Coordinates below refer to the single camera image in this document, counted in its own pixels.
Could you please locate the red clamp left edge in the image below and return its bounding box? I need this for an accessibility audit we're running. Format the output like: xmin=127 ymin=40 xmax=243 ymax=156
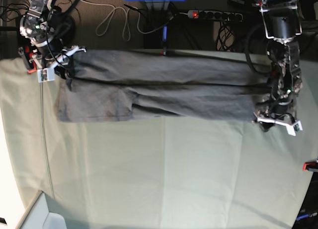
xmin=18 ymin=45 xmax=37 ymax=74

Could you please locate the red clamp edge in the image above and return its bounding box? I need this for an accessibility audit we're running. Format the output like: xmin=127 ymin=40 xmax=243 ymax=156
xmin=303 ymin=160 xmax=318 ymax=173
xmin=18 ymin=45 xmax=37 ymax=74

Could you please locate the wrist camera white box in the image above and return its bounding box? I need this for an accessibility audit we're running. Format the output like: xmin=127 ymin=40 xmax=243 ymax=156
xmin=37 ymin=68 xmax=55 ymax=83

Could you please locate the white power strip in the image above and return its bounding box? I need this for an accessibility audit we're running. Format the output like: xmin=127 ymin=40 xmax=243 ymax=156
xmin=187 ymin=9 xmax=244 ymax=22

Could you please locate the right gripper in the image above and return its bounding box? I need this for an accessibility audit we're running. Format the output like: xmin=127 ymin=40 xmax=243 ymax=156
xmin=32 ymin=45 xmax=86 ymax=79

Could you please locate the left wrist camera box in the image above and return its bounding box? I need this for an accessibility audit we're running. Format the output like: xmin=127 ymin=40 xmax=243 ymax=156
xmin=286 ymin=120 xmax=303 ymax=136

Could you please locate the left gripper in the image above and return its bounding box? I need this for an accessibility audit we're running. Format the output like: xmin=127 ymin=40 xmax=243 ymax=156
xmin=253 ymin=103 xmax=298 ymax=132

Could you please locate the red clamp right edge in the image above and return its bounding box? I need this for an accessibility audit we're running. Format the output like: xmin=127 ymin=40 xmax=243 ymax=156
xmin=303 ymin=160 xmax=318 ymax=173

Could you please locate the grey plastic bin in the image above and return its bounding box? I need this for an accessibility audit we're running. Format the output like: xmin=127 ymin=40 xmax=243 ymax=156
xmin=15 ymin=190 xmax=67 ymax=229

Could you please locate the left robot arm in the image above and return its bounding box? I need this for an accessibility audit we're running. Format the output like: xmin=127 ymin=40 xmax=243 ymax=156
xmin=244 ymin=0 xmax=303 ymax=136

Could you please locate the dark grey t-shirt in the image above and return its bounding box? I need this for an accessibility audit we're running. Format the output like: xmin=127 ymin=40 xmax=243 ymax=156
xmin=56 ymin=50 xmax=271 ymax=123

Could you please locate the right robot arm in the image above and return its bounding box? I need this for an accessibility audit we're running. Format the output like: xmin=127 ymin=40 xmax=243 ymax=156
xmin=16 ymin=0 xmax=86 ymax=83

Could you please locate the black device with labels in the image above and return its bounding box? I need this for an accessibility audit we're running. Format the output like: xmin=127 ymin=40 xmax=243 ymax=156
xmin=227 ymin=0 xmax=258 ymax=11

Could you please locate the white cable on floor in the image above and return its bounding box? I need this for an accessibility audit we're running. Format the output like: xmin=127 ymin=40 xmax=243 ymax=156
xmin=77 ymin=0 xmax=164 ymax=42

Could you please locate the pale green table cloth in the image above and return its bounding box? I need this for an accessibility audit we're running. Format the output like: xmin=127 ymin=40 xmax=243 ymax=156
xmin=0 ymin=59 xmax=318 ymax=229

